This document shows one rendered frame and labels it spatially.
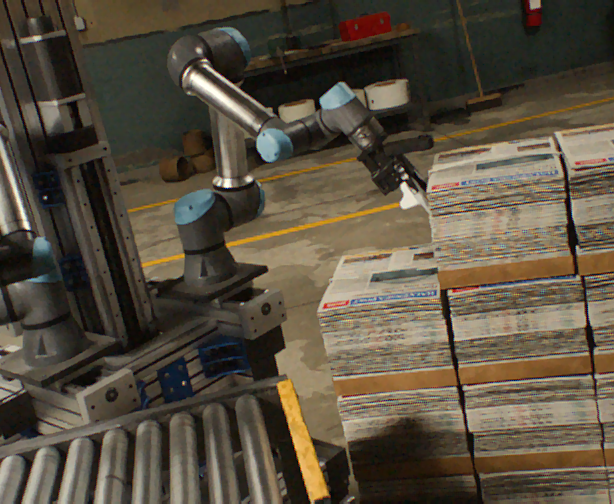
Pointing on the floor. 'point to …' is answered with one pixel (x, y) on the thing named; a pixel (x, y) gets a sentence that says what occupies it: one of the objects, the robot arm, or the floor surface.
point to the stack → (395, 359)
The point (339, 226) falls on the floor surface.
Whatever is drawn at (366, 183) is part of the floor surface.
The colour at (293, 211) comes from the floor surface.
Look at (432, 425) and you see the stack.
